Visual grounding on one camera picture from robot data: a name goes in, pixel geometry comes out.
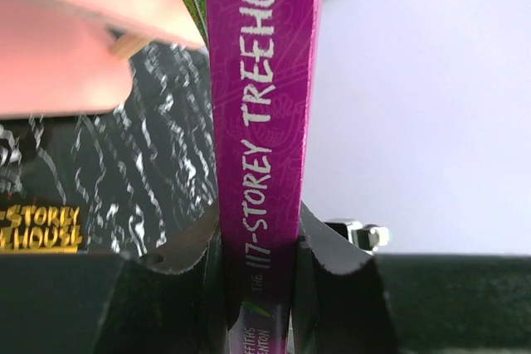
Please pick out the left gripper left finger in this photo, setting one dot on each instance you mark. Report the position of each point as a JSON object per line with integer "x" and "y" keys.
{"x": 170, "y": 300}

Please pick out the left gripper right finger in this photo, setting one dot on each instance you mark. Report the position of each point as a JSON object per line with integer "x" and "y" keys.
{"x": 338, "y": 303}

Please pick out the black yellow treehouse book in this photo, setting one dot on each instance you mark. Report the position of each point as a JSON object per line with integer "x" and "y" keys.
{"x": 48, "y": 229}

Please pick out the black marble pattern mat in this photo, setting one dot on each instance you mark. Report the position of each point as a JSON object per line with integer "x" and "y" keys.
{"x": 143, "y": 173}

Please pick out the pink three-tier shelf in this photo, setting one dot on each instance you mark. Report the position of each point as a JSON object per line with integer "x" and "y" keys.
{"x": 63, "y": 57}

